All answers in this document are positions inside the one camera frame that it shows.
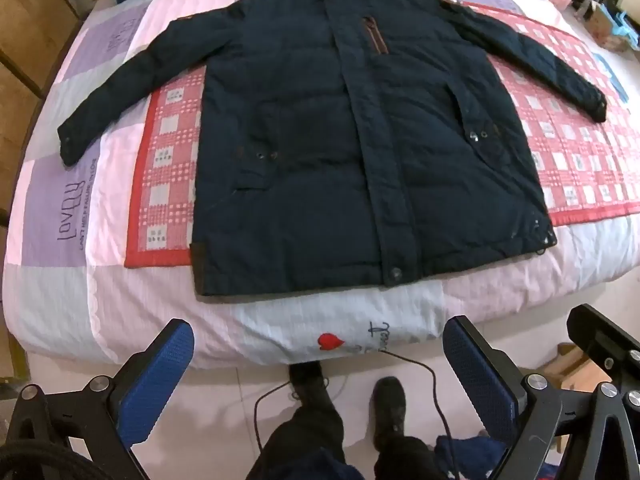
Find person's left shoe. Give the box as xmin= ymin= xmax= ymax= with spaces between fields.
xmin=289 ymin=361 xmax=335 ymax=418

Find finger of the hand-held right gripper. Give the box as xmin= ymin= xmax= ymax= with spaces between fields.
xmin=567 ymin=304 xmax=640 ymax=413

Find brown cardboard box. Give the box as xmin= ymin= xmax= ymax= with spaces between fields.
xmin=542 ymin=342 xmax=601 ymax=393

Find pink purple patchwork bed sheet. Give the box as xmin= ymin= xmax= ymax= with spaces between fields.
xmin=1 ymin=0 xmax=640 ymax=368

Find teal cloth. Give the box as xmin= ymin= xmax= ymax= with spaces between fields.
xmin=616 ymin=9 xmax=640 ymax=52

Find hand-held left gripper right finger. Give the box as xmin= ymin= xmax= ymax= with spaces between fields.
xmin=442 ymin=316 xmax=640 ymax=480

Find person's shoe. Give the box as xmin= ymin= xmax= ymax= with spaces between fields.
xmin=289 ymin=361 xmax=335 ymax=418
xmin=371 ymin=377 xmax=408 ymax=448

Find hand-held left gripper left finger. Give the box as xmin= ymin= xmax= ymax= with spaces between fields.
xmin=0 ymin=318 xmax=195 ymax=480

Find person's right shoe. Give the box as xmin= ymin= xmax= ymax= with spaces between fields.
xmin=371 ymin=377 xmax=408 ymax=448

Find black cable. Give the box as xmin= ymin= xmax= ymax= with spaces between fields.
xmin=252 ymin=349 xmax=476 ymax=480

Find dark navy padded jacket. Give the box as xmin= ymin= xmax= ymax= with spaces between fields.
xmin=56 ymin=0 xmax=608 ymax=297

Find red checked blanket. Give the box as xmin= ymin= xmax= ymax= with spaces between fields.
xmin=124 ymin=1 xmax=640 ymax=271

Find person's right leg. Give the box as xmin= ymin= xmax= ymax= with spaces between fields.
xmin=375 ymin=435 xmax=453 ymax=480

